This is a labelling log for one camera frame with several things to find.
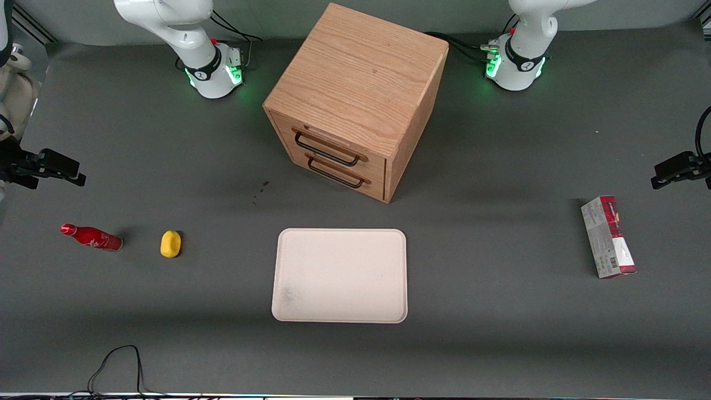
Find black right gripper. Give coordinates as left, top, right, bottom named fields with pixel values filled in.
left=0, top=136, right=87, bottom=189

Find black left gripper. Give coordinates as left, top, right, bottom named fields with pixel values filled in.
left=651, top=151, right=711, bottom=191

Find red coke bottle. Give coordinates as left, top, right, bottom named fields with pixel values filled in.
left=61, top=223, right=123, bottom=252

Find beige rectangular tray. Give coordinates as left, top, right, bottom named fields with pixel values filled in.
left=271, top=228, right=408, bottom=324

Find red and grey carton box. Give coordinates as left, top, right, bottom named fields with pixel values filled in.
left=580, top=195, right=637, bottom=279

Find yellow lemon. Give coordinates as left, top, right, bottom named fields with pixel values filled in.
left=160, top=230, right=182, bottom=259

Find wooden drawer cabinet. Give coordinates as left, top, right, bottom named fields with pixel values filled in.
left=263, top=2, right=449, bottom=204

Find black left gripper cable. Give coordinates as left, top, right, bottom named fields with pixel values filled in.
left=695, top=106, right=711, bottom=162

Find thin black looped cable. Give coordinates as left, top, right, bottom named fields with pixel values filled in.
left=67, top=344, right=167, bottom=399

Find black right arm base cables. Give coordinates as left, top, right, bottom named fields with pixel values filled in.
left=209, top=8, right=264, bottom=70

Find black arm base cables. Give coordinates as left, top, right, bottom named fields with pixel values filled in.
left=209, top=8, right=264, bottom=70
left=425, top=14, right=520, bottom=63

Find black left arm base cables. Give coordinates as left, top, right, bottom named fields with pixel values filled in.
left=425, top=14, right=520, bottom=63

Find black metal drawer handle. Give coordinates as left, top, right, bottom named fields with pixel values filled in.
left=292, top=129, right=368, bottom=167
left=305, top=154, right=371, bottom=189

